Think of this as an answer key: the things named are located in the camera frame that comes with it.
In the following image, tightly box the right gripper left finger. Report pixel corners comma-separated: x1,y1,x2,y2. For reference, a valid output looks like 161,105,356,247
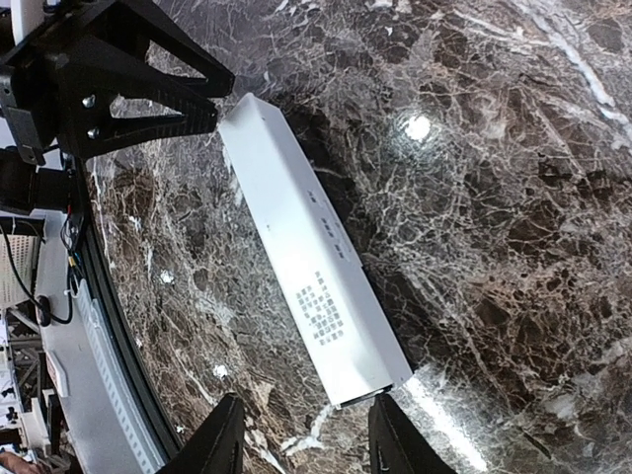
157,393,245,474

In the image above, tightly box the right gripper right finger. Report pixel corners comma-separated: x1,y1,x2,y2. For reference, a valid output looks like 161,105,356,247
368,394,455,474

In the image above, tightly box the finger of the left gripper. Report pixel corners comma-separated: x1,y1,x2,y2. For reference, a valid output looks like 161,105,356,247
58,53,220,158
88,1,235,99

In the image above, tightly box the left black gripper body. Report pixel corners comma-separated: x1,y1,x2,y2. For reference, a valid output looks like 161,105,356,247
1,1,119,166

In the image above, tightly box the white remote control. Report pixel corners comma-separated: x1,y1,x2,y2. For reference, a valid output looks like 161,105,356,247
218,94,412,408

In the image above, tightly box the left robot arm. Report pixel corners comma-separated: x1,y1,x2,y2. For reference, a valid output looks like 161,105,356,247
1,1,234,215

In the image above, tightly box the black front rail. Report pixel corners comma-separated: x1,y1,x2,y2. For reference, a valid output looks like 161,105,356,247
72,158,181,462

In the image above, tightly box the white slotted cable duct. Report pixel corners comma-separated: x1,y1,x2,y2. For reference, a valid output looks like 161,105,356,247
73,279,164,473

